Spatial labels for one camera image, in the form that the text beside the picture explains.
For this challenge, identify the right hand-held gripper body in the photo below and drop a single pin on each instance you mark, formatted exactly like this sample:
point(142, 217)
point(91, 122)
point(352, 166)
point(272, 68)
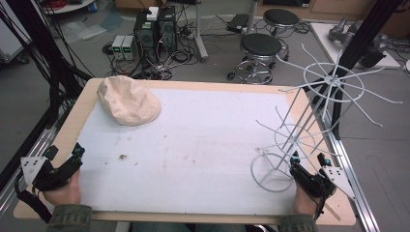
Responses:
point(317, 183)

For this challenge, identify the grey equipment case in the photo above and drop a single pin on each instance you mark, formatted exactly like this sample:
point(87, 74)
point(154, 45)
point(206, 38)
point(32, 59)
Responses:
point(11, 38)

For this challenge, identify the black computer tower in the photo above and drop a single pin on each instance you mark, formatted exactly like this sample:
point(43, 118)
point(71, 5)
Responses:
point(145, 37)
point(167, 29)

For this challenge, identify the person's left hand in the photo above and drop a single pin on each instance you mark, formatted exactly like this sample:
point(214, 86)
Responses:
point(66, 193)

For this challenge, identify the aluminium table rail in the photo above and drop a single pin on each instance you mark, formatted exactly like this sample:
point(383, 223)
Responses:
point(351, 180)
point(29, 154)

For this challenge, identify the clear plastic sheet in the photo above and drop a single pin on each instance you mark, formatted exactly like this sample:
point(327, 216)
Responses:
point(90, 27)

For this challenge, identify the large black round stool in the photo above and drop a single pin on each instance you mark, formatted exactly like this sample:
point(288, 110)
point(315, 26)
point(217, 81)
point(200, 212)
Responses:
point(260, 45)

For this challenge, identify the white platform board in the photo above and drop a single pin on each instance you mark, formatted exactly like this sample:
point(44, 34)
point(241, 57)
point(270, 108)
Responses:
point(322, 35)

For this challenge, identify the black flat device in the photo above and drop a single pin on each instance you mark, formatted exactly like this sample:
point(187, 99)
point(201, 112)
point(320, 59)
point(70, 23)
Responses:
point(238, 22)

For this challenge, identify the grey metal stand leg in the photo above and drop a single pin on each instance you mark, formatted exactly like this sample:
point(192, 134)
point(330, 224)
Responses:
point(200, 35)

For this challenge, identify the grey power supply unit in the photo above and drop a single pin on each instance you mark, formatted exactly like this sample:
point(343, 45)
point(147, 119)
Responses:
point(118, 46)
point(129, 47)

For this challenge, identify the white box with black top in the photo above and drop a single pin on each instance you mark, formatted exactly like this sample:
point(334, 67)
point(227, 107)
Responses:
point(152, 13)

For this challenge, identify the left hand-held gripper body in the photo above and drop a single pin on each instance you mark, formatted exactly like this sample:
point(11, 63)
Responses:
point(51, 177)

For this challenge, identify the black frame post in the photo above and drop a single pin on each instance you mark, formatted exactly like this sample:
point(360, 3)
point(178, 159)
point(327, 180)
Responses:
point(370, 35)

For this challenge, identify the small black round stool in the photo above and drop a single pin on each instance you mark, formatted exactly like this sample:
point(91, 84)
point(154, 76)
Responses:
point(281, 17)

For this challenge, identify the beige cap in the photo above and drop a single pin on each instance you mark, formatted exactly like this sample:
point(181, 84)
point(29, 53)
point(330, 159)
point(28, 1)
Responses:
point(129, 101)

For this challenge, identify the grey metal stand post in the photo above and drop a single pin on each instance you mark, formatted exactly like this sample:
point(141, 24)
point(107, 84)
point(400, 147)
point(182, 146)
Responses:
point(252, 16)

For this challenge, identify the person's right hand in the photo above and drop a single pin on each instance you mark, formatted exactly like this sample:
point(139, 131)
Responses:
point(303, 201)

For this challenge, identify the white table mat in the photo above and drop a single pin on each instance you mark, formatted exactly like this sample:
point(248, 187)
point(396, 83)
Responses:
point(193, 154)

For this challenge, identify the round white table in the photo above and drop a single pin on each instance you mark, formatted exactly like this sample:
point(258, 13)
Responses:
point(69, 5)

